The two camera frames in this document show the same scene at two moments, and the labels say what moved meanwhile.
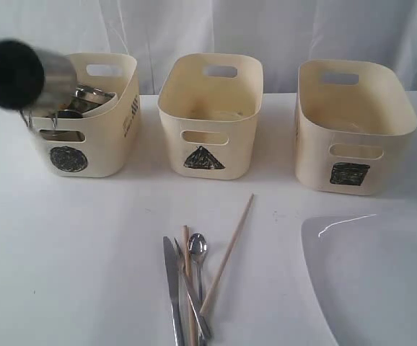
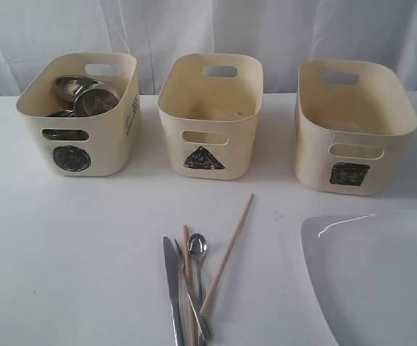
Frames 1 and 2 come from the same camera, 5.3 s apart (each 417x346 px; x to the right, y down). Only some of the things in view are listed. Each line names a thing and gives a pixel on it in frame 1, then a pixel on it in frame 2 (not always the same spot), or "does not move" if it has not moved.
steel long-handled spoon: (198, 249) does not move
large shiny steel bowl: (86, 98) → (69, 86)
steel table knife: (172, 269) does not move
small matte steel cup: (60, 78) → (94, 101)
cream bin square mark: (354, 122) does not move
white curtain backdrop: (282, 34) does not move
